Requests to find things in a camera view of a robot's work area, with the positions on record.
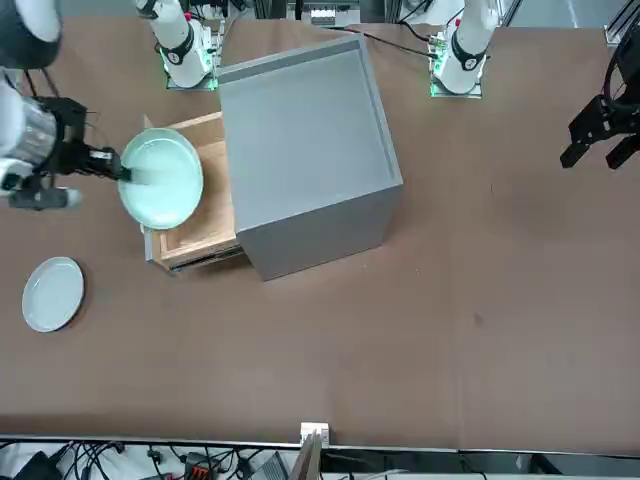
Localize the gray wooden drawer white handle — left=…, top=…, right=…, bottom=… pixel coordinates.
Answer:
left=141, top=110, right=243, bottom=274

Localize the black cable on table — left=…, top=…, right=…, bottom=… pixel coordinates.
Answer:
left=357, top=30, right=435, bottom=55

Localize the silver post bracket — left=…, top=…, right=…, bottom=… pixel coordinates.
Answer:
left=300, top=422, right=331, bottom=447

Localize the black box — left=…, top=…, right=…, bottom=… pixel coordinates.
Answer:
left=12, top=449, right=64, bottom=480

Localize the aluminium frame rail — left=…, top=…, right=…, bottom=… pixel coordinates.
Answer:
left=603, top=0, right=640, bottom=47

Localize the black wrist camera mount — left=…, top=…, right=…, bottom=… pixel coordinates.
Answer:
left=8, top=185, right=84, bottom=212

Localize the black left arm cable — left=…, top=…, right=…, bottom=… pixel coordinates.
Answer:
left=602, top=37, right=634, bottom=104

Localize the upright camera mount post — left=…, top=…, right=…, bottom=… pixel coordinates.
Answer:
left=288, top=432, right=325, bottom=480

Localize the gray power adapter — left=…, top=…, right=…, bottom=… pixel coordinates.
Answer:
left=256, top=451, right=290, bottom=480

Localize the red black power strip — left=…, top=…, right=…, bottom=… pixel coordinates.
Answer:
left=183, top=452, right=222, bottom=480

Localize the green round plate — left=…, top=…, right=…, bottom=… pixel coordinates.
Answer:
left=116, top=127, right=205, bottom=231

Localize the pale gray round plate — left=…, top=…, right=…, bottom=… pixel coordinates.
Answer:
left=21, top=256, right=85, bottom=334

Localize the gray cabinet box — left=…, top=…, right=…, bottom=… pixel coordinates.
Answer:
left=217, top=33, right=405, bottom=283

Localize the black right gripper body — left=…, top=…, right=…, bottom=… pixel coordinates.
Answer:
left=42, top=97, right=95, bottom=176

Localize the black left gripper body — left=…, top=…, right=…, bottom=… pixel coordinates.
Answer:
left=568, top=93, right=640, bottom=144

